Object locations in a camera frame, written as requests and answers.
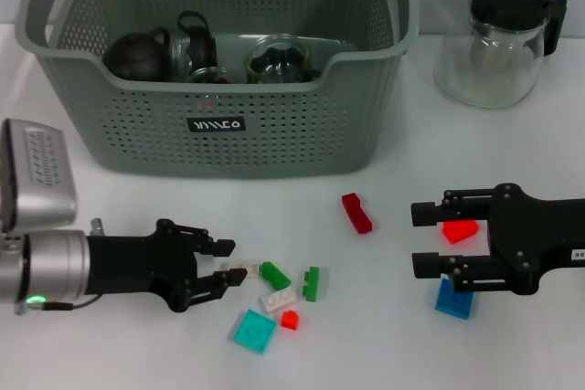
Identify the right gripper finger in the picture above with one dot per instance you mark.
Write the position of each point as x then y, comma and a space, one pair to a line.
466, 207
475, 273

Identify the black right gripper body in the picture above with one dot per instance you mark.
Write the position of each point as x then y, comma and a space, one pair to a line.
539, 235

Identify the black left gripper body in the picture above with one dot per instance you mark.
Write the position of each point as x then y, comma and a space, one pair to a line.
137, 262

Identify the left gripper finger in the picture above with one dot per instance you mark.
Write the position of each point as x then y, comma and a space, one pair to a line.
219, 247
219, 284

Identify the white toy brick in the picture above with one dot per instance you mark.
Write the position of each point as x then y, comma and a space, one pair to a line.
251, 266
279, 302

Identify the glass teacup black sleeve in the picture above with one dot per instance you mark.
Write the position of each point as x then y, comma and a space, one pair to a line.
198, 43
279, 61
210, 76

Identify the orange red pointed block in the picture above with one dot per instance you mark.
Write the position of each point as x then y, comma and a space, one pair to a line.
459, 234

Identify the blue square flat block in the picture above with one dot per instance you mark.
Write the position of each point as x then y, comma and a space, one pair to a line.
452, 305

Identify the teal square flat block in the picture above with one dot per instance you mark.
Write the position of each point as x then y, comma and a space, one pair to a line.
254, 330

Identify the dark red long block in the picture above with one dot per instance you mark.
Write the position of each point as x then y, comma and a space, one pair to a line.
357, 214

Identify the grey perforated storage bin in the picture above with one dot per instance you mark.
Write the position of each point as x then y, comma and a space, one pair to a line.
297, 134

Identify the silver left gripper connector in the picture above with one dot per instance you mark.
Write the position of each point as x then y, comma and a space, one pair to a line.
97, 224

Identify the green toy brick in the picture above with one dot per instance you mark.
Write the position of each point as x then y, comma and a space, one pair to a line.
311, 285
275, 275

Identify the glass pitcher black lid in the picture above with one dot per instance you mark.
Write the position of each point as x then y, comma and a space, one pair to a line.
498, 56

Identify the small round black teapot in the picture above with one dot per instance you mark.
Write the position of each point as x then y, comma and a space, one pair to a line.
135, 59

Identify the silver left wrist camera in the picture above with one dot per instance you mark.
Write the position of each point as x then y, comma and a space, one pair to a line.
36, 175

